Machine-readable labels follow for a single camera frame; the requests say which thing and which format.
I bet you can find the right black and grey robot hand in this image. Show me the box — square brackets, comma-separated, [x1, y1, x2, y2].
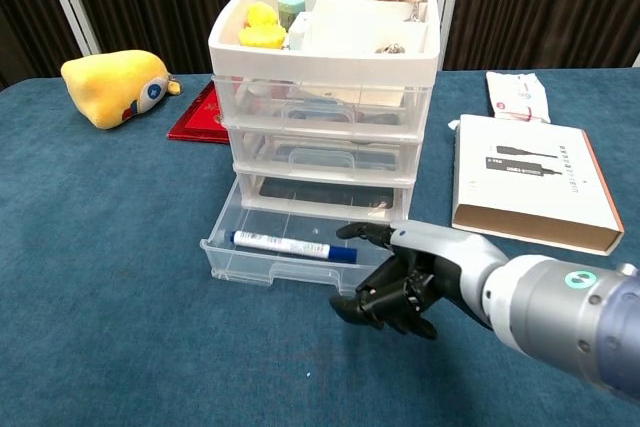
[328, 219, 512, 341]

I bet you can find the clear drawer holding marker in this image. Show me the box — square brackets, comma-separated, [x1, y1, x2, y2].
[199, 174, 414, 297]

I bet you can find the clear drawer holding small items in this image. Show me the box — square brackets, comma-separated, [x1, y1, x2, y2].
[211, 75, 434, 141]

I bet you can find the white plastic drawer organizer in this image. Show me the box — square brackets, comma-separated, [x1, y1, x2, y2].
[207, 0, 442, 226]

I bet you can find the clear drawer holding dark case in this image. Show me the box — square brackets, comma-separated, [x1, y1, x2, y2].
[226, 126, 422, 184]

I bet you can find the white printed cardboard box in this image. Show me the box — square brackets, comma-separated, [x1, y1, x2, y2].
[450, 113, 626, 257]

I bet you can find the black flat pad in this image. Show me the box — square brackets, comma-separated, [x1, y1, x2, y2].
[258, 176, 397, 210]

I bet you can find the blue and white marker pen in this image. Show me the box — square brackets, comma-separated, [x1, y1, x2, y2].
[229, 229, 360, 265]

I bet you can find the white tissue packet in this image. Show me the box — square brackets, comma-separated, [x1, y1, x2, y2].
[485, 70, 552, 125]

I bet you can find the dark blue flat case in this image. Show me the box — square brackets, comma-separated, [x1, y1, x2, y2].
[271, 142, 399, 171]

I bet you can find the small white box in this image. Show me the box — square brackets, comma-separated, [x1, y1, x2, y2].
[287, 11, 314, 52]

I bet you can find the red certificate booklet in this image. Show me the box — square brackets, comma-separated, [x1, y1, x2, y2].
[166, 80, 232, 146]

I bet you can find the green cube eraser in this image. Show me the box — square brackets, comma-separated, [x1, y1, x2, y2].
[276, 0, 308, 33]

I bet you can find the yellow rubber duck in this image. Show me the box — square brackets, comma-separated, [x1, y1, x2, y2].
[237, 1, 288, 51]

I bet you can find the blue table cloth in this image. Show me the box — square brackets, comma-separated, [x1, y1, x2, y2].
[0, 66, 640, 427]

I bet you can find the yellow plush toy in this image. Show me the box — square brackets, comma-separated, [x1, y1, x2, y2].
[60, 49, 184, 130]

